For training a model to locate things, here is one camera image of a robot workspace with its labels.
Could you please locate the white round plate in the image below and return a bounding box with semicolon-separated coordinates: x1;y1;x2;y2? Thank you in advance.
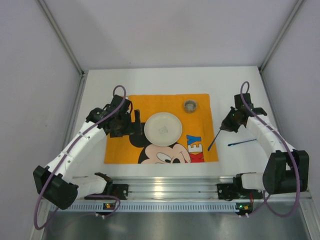
144;112;183;147

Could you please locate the blue spoon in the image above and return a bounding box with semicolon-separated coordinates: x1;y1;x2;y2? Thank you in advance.
227;138;257;147

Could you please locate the blue fork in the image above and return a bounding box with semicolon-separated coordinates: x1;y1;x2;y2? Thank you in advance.
207;129;221;152

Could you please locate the orange Mickey placemat cloth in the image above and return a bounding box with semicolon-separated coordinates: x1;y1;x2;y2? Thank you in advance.
104;93;219;164

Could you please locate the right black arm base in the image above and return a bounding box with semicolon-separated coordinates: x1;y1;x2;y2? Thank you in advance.
216;183;251;201

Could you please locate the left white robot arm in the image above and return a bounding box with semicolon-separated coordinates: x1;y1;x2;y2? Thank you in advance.
33;94;143;210

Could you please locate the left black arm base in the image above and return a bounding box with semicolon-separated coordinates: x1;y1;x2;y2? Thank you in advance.
110;183;129;200

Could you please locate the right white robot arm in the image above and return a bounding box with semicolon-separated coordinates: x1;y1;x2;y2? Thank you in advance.
220;93;310;195

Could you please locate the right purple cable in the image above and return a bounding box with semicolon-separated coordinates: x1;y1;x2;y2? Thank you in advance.
239;81;301;218

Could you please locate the purple cable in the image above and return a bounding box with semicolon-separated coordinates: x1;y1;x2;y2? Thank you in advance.
239;81;301;218
33;84;126;230

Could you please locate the aluminium mounting rail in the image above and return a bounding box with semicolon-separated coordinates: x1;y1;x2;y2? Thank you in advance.
39;175;312;201

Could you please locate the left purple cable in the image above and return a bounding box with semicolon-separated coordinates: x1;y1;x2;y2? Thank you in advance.
33;84;126;230

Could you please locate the slotted grey cable duct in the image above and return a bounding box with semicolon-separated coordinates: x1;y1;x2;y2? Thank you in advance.
67;202;252;213

